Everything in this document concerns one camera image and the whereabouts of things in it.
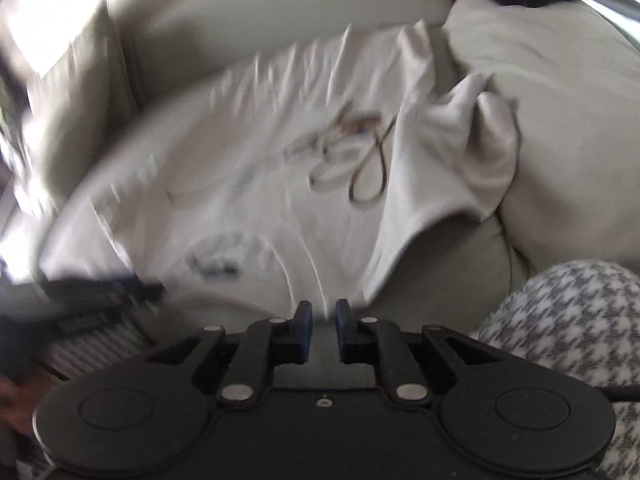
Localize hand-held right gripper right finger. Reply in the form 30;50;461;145
334;299;506;408

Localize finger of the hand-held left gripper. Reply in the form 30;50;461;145
40;271;167;308

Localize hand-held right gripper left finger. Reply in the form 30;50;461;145
145;300;315;408

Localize white t-shirt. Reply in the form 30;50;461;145
37;22;522;322

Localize houndstooth pants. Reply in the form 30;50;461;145
472;259;640;480

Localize grey sofa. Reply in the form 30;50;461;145
0;0;640;361

